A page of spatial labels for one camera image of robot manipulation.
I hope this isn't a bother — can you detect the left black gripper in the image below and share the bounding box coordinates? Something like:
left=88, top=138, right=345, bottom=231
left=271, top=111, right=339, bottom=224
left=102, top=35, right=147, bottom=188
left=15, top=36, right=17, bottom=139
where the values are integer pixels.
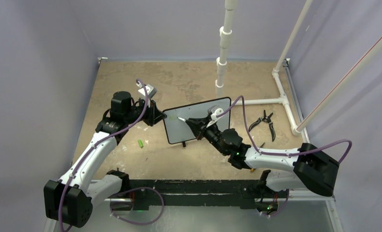
left=124, top=97, right=166, bottom=127

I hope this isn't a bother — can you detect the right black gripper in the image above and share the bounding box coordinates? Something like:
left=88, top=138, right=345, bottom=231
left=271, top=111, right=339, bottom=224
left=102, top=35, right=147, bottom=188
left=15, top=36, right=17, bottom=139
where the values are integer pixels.
left=187, top=115, right=228, bottom=156

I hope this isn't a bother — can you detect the small black-framed whiteboard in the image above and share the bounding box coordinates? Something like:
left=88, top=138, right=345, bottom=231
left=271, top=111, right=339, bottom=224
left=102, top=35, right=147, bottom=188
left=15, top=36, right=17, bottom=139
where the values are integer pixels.
left=163, top=97, right=232, bottom=145

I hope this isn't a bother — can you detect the green marker cap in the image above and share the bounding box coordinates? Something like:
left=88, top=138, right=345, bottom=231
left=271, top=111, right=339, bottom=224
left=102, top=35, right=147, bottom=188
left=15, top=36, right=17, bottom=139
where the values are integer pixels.
left=138, top=139, right=144, bottom=148

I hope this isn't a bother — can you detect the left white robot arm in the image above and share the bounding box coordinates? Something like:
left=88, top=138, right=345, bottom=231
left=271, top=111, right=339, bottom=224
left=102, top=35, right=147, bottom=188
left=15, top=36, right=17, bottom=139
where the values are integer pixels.
left=44, top=87, right=166, bottom=232

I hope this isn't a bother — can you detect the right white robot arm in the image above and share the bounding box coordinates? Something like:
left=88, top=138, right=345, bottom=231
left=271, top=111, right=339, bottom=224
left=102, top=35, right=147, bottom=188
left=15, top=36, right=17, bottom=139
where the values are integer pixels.
left=184, top=118, right=339, bottom=197

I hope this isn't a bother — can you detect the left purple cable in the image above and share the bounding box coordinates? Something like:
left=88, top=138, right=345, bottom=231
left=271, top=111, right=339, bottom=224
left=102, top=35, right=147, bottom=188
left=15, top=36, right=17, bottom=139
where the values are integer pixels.
left=58, top=78, right=150, bottom=232

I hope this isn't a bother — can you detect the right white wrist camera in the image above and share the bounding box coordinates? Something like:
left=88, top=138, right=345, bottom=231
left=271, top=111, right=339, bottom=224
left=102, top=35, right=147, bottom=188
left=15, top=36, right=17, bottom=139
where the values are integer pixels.
left=206, top=105, right=223, bottom=128

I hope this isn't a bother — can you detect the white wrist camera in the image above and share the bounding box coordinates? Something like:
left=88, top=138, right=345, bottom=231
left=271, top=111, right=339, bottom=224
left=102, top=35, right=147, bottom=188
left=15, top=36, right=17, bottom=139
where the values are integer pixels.
left=206, top=105, right=223, bottom=128
left=138, top=85, right=157, bottom=99

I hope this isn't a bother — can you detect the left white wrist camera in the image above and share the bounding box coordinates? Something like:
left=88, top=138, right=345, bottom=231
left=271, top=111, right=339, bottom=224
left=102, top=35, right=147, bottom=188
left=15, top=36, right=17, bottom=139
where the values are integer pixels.
left=138, top=85, right=157, bottom=99

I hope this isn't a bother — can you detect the black-handled wire stripper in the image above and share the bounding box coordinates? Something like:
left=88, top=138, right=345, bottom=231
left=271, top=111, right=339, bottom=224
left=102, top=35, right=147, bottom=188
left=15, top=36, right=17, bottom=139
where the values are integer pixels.
left=248, top=110, right=277, bottom=142

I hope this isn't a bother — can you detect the purple cable loop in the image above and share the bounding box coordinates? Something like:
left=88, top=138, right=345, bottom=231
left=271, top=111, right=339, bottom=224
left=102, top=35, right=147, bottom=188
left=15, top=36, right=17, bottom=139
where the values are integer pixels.
left=110, top=186, right=165, bottom=226

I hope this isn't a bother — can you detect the white PVC pipe frame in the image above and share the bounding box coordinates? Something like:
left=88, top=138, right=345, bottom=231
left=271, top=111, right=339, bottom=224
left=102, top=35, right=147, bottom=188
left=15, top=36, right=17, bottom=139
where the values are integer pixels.
left=215, top=0, right=382, bottom=136

